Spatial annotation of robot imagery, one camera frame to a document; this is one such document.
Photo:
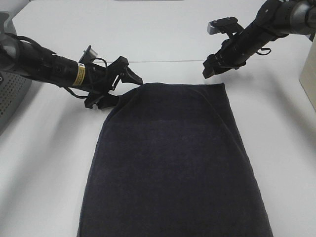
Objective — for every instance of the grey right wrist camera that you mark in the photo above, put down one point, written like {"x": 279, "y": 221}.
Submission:
{"x": 228, "y": 25}

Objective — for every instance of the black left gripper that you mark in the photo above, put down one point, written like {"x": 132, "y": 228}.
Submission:
{"x": 101, "y": 78}

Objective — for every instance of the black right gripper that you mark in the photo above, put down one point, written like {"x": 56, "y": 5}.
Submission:
{"x": 233, "y": 54}

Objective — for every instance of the grey perforated plastic basket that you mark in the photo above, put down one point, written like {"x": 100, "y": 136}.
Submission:
{"x": 13, "y": 87}

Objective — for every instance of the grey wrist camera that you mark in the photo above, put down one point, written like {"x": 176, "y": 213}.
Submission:
{"x": 228, "y": 25}
{"x": 88, "y": 55}

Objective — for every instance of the dark navy towel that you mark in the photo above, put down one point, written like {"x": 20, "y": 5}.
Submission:
{"x": 170, "y": 162}

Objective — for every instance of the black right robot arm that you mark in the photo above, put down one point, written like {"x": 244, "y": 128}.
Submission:
{"x": 275, "y": 19}

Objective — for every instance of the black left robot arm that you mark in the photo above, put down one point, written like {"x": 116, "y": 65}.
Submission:
{"x": 83, "y": 79}

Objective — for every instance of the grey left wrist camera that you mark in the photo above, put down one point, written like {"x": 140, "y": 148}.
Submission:
{"x": 88, "y": 55}

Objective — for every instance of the beige box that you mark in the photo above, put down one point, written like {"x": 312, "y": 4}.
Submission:
{"x": 308, "y": 75}

